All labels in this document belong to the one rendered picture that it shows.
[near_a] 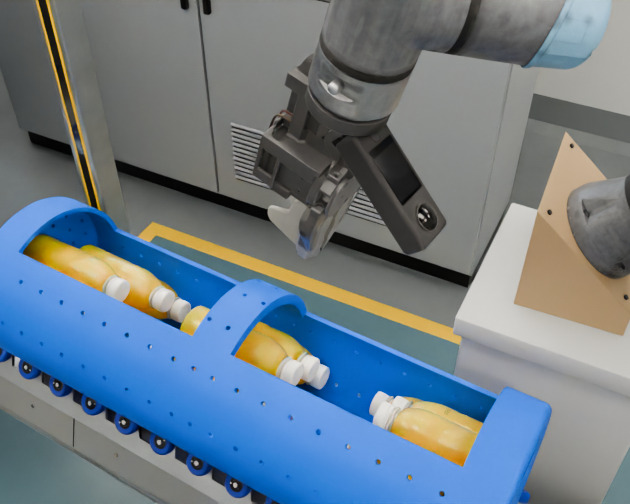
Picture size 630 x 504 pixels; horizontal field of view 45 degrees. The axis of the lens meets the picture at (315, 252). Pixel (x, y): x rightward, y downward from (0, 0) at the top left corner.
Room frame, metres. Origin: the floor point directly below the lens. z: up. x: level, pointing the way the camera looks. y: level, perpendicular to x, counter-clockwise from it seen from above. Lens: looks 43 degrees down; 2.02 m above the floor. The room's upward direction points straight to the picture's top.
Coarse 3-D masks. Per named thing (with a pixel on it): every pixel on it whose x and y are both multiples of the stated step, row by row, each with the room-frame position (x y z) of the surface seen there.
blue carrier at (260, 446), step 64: (0, 256) 0.87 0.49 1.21; (128, 256) 1.02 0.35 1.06; (0, 320) 0.80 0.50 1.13; (64, 320) 0.76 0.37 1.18; (128, 320) 0.73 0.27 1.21; (256, 320) 0.72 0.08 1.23; (320, 320) 0.82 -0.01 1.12; (128, 384) 0.67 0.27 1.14; (192, 384) 0.64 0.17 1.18; (256, 384) 0.62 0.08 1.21; (384, 384) 0.75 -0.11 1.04; (448, 384) 0.70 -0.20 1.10; (192, 448) 0.61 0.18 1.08; (256, 448) 0.56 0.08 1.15; (320, 448) 0.54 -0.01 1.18; (384, 448) 0.52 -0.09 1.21; (512, 448) 0.51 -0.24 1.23
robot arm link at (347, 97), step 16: (320, 48) 0.51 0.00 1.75; (320, 64) 0.51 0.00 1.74; (320, 80) 0.50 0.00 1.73; (336, 80) 0.49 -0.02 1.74; (352, 80) 0.49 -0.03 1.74; (400, 80) 0.49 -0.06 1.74; (320, 96) 0.50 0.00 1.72; (336, 96) 0.49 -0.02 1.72; (352, 96) 0.49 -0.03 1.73; (368, 96) 0.49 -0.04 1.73; (384, 96) 0.49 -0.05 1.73; (400, 96) 0.51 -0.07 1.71; (336, 112) 0.49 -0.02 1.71; (352, 112) 0.49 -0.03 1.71; (368, 112) 0.49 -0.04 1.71; (384, 112) 0.50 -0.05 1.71
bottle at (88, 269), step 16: (32, 240) 0.94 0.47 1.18; (48, 240) 0.94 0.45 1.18; (32, 256) 0.91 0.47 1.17; (48, 256) 0.91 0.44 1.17; (64, 256) 0.90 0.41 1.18; (80, 256) 0.90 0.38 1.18; (64, 272) 0.88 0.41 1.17; (80, 272) 0.87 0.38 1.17; (96, 272) 0.87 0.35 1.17; (112, 272) 0.88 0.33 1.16; (96, 288) 0.85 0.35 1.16
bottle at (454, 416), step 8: (424, 408) 0.64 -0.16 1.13; (432, 408) 0.63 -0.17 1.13; (440, 408) 0.64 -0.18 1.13; (448, 408) 0.64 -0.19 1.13; (448, 416) 0.62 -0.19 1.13; (456, 416) 0.62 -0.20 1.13; (464, 416) 0.62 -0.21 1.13; (464, 424) 0.61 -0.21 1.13; (472, 424) 0.61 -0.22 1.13; (480, 424) 0.61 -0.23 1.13
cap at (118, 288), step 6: (114, 282) 0.85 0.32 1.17; (120, 282) 0.85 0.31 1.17; (126, 282) 0.86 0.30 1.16; (108, 288) 0.85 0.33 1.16; (114, 288) 0.84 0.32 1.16; (120, 288) 0.85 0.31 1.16; (126, 288) 0.86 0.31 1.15; (108, 294) 0.84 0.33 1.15; (114, 294) 0.84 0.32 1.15; (120, 294) 0.85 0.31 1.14; (126, 294) 0.86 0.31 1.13; (120, 300) 0.84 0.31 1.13
